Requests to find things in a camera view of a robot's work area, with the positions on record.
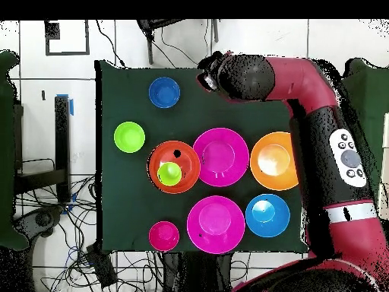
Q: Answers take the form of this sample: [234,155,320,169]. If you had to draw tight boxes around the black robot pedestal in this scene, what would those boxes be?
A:
[162,252,233,292]

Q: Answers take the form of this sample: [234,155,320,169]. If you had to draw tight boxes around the cable bundle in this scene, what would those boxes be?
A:
[13,174,165,292]

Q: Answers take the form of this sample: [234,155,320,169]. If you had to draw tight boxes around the dark green table cloth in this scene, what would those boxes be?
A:
[94,59,309,254]
[341,57,389,195]
[0,49,30,252]

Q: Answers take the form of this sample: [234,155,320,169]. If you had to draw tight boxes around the small dark blue bowl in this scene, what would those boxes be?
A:
[148,76,182,110]

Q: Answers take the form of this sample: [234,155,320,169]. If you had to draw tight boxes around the black post with blue tape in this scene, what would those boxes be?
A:
[54,93,74,203]

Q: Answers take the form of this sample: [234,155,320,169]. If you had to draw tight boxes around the white boxes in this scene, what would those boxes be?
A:
[378,112,389,221]

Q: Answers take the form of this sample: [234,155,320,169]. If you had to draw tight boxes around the large pink bowl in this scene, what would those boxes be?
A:
[192,127,250,188]
[186,195,246,256]

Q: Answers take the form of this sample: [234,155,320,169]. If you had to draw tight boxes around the small green bowl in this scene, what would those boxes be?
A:
[113,121,146,154]

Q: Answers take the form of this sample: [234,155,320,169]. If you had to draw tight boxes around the lime green plastic cup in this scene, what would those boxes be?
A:
[157,161,183,187]

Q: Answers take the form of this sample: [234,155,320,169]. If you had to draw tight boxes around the light blue bowl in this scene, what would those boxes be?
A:
[245,193,291,239]

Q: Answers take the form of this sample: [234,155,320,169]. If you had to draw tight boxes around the large orange bowl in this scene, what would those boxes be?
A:
[249,131,300,192]

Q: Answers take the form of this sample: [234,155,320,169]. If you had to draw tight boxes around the black square frame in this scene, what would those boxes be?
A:
[44,20,90,56]

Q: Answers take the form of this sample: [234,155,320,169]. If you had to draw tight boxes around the black pedestal foot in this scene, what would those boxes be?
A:
[11,205,65,240]

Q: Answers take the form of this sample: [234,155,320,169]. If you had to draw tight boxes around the black metal stand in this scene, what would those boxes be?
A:
[136,19,220,65]

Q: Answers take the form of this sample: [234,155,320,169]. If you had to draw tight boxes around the small magenta bowl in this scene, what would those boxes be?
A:
[147,221,181,252]

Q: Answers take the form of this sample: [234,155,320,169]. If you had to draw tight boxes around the thin black cable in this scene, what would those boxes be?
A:
[95,20,126,68]

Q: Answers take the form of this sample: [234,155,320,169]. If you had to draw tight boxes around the black power box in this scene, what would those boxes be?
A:
[85,243,119,288]

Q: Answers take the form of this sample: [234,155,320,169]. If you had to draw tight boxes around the black metal frame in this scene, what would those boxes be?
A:
[13,103,68,195]

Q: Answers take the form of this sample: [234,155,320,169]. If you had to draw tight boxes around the red-orange wide bowl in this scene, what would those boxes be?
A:
[147,140,202,195]

